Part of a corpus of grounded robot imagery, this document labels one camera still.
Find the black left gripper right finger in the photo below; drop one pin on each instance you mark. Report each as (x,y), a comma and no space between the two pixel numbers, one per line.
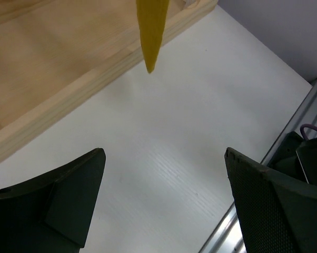
(277,213)

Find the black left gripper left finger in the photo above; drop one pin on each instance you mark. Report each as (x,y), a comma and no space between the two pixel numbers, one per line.
(52,212)

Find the yellow bear pattern sock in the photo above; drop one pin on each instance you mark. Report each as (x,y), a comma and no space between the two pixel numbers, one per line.
(151,17)

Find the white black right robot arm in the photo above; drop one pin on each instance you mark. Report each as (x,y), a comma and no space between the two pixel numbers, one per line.
(297,158)

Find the wooden clothes rack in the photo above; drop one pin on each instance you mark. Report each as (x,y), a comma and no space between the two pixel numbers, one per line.
(54,55)

